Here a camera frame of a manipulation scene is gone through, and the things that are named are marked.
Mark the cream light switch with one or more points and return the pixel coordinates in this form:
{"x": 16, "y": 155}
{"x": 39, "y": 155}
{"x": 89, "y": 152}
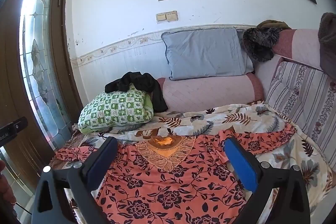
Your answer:
{"x": 172, "y": 16}
{"x": 161, "y": 17}

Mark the green checked pillow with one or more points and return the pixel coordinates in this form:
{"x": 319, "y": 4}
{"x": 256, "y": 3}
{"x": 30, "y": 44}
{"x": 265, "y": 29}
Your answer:
{"x": 113, "y": 111}

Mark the dark furry garment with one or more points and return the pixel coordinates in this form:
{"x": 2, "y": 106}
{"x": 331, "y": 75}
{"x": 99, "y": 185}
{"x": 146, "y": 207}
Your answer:
{"x": 258, "y": 43}

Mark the leaf-print fleece blanket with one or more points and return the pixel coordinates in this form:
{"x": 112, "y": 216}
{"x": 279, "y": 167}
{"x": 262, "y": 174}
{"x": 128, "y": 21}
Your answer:
{"x": 236, "y": 116}

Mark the orange floral garment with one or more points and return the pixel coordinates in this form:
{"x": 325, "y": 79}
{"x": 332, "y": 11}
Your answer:
{"x": 157, "y": 187}

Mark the grey-brown cloth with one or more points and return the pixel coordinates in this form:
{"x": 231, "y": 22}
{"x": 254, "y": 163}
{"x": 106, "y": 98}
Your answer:
{"x": 328, "y": 40}

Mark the wooden door with stained glass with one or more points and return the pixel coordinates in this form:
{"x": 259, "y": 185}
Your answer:
{"x": 10, "y": 69}

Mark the olive cloth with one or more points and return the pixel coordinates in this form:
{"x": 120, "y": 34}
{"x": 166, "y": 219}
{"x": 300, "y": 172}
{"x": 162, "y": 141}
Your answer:
{"x": 273, "y": 24}

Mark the blue-grey pillow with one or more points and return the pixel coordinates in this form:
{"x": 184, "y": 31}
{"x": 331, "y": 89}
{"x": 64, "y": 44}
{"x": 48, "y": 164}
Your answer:
{"x": 204, "y": 53}

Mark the person's left hand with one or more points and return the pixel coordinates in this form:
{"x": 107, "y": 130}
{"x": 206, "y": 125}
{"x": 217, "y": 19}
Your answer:
{"x": 6, "y": 184}

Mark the pink bolster cushion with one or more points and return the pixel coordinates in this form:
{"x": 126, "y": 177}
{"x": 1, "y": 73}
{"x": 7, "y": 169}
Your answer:
{"x": 210, "y": 92}

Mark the black garment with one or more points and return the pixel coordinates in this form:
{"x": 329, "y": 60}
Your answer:
{"x": 136, "y": 81}

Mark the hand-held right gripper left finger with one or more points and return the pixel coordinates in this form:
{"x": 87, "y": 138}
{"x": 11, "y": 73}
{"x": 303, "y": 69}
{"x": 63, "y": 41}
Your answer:
{"x": 101, "y": 164}

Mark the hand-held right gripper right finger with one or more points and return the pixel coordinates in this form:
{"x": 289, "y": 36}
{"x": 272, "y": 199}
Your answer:
{"x": 240, "y": 164}

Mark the striped floral cushion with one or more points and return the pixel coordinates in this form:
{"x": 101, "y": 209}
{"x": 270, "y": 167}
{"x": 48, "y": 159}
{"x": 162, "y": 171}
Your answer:
{"x": 302, "y": 92}

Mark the pink sofa backrest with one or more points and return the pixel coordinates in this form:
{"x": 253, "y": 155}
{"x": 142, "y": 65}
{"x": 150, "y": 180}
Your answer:
{"x": 296, "y": 45}

